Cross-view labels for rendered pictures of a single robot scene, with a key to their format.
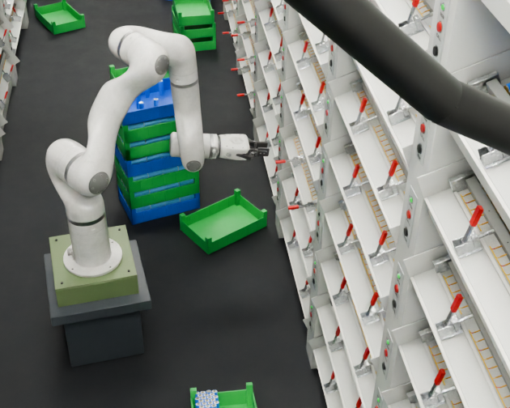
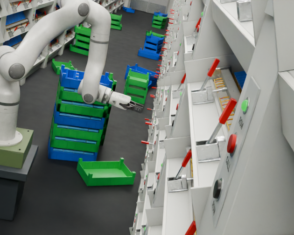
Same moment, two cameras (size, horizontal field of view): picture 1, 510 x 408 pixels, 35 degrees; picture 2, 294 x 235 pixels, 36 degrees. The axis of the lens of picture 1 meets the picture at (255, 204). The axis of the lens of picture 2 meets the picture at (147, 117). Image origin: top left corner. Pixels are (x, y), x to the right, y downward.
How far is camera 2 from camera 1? 92 cm
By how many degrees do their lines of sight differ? 19
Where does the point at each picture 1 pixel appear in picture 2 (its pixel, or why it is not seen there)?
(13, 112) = not seen: hidden behind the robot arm
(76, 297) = not seen: outside the picture
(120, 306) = (4, 170)
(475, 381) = (209, 121)
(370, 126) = not seen: hidden behind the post
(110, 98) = (44, 22)
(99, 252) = (5, 129)
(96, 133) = (27, 40)
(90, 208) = (7, 93)
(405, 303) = (179, 113)
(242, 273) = (104, 201)
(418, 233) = (200, 36)
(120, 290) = (9, 161)
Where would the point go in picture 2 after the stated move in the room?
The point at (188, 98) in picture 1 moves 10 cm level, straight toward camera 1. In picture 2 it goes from (97, 51) to (93, 55)
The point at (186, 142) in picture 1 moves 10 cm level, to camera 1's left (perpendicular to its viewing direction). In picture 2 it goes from (87, 79) to (68, 74)
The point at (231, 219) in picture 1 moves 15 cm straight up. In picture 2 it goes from (111, 174) to (116, 153)
